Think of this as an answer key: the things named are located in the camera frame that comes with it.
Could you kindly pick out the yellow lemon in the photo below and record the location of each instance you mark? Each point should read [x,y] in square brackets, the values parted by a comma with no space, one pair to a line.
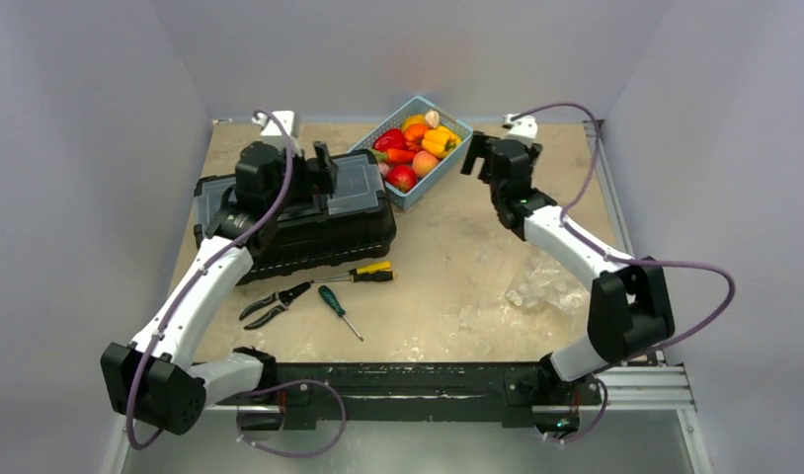
[413,120]

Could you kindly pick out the red bell pepper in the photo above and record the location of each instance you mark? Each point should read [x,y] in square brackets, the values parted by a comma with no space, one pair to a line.
[393,138]

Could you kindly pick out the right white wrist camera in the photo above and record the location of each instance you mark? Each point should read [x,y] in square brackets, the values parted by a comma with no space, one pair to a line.
[523,129]

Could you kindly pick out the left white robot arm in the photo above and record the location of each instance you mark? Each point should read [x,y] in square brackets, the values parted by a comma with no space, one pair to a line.
[153,378]

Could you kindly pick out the black plastic toolbox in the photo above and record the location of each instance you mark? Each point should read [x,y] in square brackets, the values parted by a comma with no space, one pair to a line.
[355,222]

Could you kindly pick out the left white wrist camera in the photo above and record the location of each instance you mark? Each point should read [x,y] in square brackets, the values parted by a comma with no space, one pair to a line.
[279,128]

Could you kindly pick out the aluminium frame rail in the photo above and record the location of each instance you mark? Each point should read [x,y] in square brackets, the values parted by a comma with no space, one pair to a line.
[648,383]

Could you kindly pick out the light blue plastic basket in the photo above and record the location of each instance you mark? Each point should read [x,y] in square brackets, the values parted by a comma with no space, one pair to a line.
[420,105]

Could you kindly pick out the yellow black screwdriver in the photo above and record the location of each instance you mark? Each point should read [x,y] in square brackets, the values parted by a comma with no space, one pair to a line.
[378,272]

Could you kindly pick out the red apple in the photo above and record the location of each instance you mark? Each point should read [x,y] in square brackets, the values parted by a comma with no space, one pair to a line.
[402,178]

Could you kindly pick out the black pliers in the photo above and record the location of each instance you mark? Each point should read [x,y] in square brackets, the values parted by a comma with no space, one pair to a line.
[276,303]

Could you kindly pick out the small orange pumpkin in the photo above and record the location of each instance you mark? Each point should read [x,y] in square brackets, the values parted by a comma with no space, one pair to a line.
[414,134]

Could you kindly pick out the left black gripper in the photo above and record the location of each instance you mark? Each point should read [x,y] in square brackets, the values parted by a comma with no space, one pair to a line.
[318,180]

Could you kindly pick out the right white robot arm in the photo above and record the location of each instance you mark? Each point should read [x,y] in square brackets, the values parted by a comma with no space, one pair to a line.
[629,307]

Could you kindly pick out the peach fruit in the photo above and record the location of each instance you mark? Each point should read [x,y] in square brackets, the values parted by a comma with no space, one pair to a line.
[424,163]

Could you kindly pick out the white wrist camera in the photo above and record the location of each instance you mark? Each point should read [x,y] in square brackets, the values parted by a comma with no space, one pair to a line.
[523,129]
[279,128]

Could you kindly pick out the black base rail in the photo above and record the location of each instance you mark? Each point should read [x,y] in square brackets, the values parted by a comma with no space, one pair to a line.
[512,394]

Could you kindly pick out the white garlic bulb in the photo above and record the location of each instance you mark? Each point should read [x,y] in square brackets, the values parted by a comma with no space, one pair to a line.
[432,119]

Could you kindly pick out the yellow bell pepper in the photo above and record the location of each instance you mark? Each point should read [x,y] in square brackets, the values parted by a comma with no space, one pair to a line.
[440,142]

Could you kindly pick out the purple onion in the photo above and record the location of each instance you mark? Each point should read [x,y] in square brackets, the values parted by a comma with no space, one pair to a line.
[383,168]

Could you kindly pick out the clear zip top bag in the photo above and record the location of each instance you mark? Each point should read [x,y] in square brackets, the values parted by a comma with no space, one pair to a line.
[542,284]

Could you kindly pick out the green handled screwdriver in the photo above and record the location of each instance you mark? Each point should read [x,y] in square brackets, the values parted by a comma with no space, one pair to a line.
[330,298]

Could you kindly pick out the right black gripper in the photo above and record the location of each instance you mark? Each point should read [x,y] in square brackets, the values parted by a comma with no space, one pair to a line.
[483,154]

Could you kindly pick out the orange carrot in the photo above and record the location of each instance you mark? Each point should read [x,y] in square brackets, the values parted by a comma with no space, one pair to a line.
[394,157]

